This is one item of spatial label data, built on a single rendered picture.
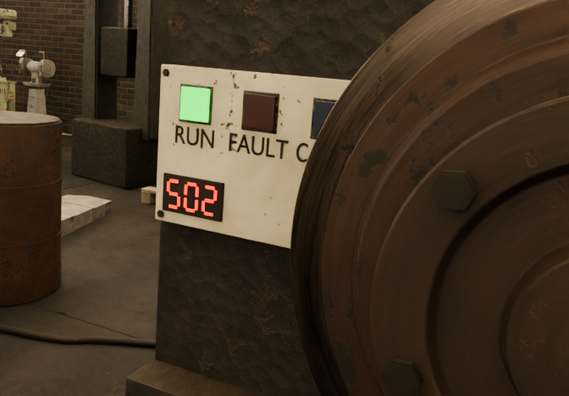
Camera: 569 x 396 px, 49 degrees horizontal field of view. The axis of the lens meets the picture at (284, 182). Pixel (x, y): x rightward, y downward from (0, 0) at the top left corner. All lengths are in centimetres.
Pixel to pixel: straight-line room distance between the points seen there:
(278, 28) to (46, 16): 887
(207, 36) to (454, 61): 35
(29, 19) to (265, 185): 915
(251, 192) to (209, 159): 6
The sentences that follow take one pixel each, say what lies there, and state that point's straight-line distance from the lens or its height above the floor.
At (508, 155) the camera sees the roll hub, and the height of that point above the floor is 121.
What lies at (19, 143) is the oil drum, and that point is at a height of 79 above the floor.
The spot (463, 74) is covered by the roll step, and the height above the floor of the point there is 125.
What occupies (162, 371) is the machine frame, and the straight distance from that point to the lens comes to 80.
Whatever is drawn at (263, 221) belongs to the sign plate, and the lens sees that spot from 67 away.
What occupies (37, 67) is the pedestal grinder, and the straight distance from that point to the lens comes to 903.
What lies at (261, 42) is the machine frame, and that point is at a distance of 68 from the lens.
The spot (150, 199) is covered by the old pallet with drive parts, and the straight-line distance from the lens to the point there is 527.
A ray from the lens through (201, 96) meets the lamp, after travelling 68.
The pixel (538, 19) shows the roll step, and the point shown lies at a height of 129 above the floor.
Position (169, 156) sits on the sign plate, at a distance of 72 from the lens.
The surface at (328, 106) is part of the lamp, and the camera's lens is 61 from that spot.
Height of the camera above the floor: 125
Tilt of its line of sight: 11 degrees down
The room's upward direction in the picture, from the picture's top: 5 degrees clockwise
